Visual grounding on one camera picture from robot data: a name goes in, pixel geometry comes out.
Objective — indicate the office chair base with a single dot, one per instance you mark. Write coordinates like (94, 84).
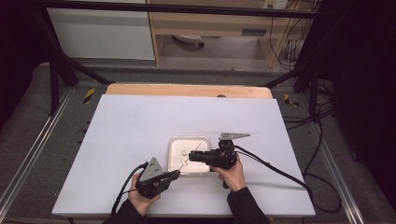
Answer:
(188, 39)

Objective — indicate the white square metal-rimmed tray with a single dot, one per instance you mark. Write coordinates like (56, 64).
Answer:
(199, 169)

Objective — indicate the light wooden desk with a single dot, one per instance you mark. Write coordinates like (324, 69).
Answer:
(202, 23)

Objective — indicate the yellow black floor tape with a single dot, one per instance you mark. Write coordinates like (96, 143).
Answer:
(290, 100)
(89, 95)

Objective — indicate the black metal frame stand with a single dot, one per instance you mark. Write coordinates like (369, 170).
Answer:
(54, 81)
(313, 87)

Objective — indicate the wooden table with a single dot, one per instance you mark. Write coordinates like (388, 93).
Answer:
(186, 90)

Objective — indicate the black metal frame bar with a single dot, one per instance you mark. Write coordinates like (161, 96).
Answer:
(186, 8)

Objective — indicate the aluminium floor rail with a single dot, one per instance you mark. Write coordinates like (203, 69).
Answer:
(336, 174)
(37, 140)

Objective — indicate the black curtain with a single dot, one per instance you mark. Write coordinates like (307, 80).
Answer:
(364, 77)
(15, 46)

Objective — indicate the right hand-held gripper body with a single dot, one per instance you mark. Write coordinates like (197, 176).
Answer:
(219, 157)

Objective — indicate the white cabinet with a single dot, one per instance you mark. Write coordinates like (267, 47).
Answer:
(99, 31)

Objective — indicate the white table board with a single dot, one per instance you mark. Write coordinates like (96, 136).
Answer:
(124, 124)

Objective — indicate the person's left hand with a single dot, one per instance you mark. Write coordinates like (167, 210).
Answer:
(140, 202)

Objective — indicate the white wall outlet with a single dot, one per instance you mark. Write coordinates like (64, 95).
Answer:
(275, 3)

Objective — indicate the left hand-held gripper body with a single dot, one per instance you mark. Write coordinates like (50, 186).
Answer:
(152, 183)

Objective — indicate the person's right hand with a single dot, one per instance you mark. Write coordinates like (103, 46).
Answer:
(232, 179)

